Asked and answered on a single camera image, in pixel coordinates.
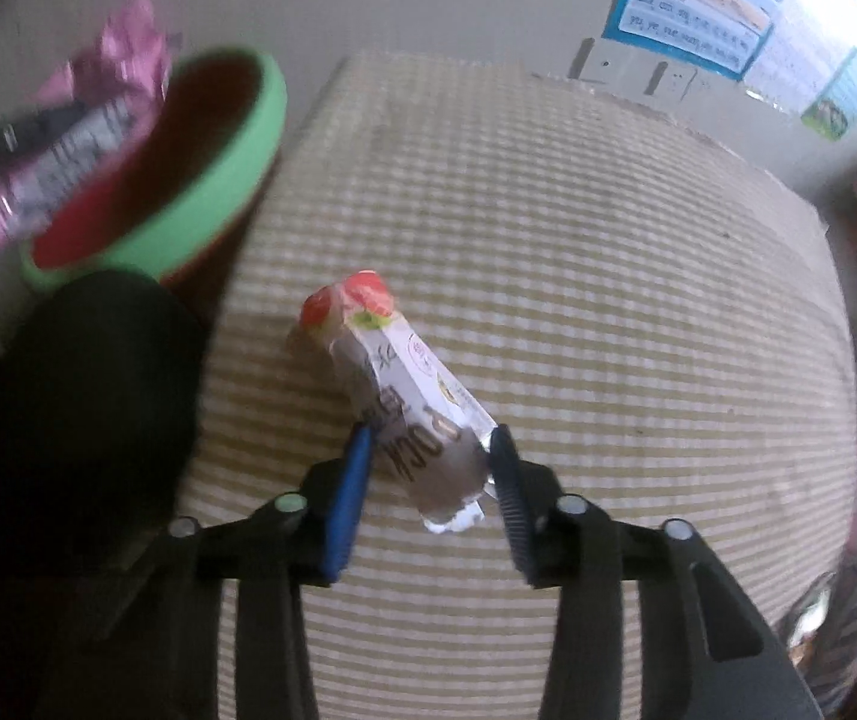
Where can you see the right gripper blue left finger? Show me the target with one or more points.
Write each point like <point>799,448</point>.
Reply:
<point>348,483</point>

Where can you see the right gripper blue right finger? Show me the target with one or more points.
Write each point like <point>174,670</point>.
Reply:
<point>509,475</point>

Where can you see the white strawberry milk carton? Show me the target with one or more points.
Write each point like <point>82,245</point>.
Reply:
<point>430,431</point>

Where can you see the pink foil snack bag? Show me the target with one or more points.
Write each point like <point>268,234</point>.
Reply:
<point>122,76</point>

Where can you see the green and red trash bin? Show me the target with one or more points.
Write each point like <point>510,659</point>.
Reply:
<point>179,194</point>

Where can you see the beige striped floor mat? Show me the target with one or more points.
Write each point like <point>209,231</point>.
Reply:
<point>661,325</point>

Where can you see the white wall socket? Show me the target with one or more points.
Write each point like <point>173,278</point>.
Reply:
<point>631,72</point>

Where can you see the blue wall poster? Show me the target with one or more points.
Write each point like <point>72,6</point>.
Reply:
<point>723,36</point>

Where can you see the green picture wall poster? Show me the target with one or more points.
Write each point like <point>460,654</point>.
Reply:
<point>807,65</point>

